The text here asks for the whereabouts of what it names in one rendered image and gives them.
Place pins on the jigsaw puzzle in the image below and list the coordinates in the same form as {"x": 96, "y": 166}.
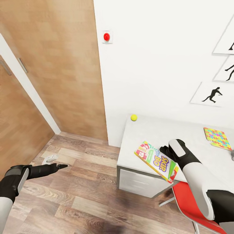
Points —
{"x": 218, "y": 137}

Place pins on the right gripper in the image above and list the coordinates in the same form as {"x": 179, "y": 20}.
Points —
{"x": 164, "y": 150}

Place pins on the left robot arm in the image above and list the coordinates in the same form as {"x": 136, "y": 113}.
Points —
{"x": 14, "y": 179}

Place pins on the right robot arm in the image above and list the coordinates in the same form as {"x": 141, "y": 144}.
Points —
{"x": 214, "y": 199}

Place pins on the board game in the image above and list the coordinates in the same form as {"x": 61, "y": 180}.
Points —
{"x": 159, "y": 162}

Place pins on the desk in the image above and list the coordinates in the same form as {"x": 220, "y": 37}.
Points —
{"x": 136, "y": 177}

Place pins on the tennis ball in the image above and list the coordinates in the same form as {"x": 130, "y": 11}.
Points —
{"x": 134, "y": 117}

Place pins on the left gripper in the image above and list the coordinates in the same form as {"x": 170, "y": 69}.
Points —
{"x": 46, "y": 170}

